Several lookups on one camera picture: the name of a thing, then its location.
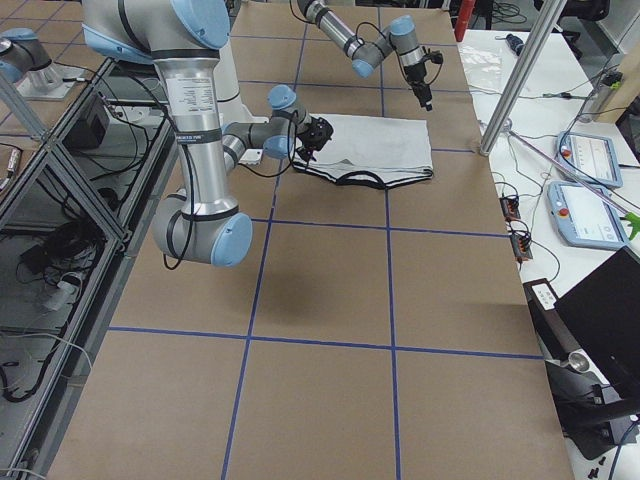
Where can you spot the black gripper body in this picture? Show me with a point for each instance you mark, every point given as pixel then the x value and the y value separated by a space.
pixel 415 76
pixel 317 135

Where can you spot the grey cartoon print t-shirt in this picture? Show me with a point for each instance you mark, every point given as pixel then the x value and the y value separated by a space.
pixel 376 152

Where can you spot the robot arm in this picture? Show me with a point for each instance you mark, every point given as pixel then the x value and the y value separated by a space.
pixel 183 41
pixel 398 37

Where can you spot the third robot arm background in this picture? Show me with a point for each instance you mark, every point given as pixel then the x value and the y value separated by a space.
pixel 26 62

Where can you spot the red fire extinguisher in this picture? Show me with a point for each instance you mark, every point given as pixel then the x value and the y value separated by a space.
pixel 465 11

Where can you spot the grey usb hub far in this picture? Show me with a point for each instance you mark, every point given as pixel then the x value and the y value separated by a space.
pixel 510 207

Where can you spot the grey usb hub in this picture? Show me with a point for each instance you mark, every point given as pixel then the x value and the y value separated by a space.
pixel 521 245
pixel 510 207

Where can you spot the blue teach pendant far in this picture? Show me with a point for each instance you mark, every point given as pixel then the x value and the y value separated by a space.
pixel 593 158

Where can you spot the blue teach pendant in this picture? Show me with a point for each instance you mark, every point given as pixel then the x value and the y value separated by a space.
pixel 593 158
pixel 583 219

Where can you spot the grey usb hub near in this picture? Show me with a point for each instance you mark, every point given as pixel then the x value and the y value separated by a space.
pixel 521 245

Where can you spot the blue teach pendant near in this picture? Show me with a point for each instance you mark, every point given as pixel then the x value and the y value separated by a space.
pixel 583 219

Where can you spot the black laptop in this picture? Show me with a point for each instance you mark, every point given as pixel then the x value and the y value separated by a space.
pixel 602 314

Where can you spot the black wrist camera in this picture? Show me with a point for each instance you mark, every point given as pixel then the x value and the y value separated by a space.
pixel 433 56

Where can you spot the aluminium frame post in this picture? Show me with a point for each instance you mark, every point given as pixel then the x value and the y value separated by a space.
pixel 536 40

